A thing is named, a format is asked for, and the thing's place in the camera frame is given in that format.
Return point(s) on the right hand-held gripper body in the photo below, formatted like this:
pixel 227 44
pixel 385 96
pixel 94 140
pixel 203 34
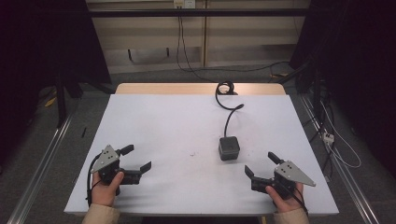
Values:
pixel 291 174

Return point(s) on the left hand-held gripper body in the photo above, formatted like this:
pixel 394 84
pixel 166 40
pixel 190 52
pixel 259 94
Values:
pixel 107 161

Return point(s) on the black cube power adapter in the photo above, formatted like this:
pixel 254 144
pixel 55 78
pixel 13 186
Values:
pixel 229 149

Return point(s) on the person's right hand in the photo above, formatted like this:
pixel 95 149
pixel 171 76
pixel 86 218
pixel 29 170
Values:
pixel 286 200

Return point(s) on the person's left hand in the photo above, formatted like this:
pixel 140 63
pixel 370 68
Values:
pixel 104 191

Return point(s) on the small black floor piece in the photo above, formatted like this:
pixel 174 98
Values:
pixel 83 132

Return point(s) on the white table cover sheet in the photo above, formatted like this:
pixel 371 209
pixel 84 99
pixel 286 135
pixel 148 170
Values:
pixel 171 124

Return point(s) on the white power strip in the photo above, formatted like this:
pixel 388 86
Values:
pixel 328 137

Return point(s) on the black metal stand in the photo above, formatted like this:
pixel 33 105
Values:
pixel 317 93
pixel 61 99

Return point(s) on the black curtain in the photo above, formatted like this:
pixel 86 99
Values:
pixel 43 40
pixel 358 46

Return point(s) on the aluminium floor rail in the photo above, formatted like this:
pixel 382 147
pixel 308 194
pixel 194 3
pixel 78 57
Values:
pixel 40 168
pixel 345 177

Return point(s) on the black horizontal frame bar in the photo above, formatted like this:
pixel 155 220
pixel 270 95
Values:
pixel 199 12

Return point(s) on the white wall socket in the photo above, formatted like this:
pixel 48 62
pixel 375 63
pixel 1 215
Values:
pixel 184 3

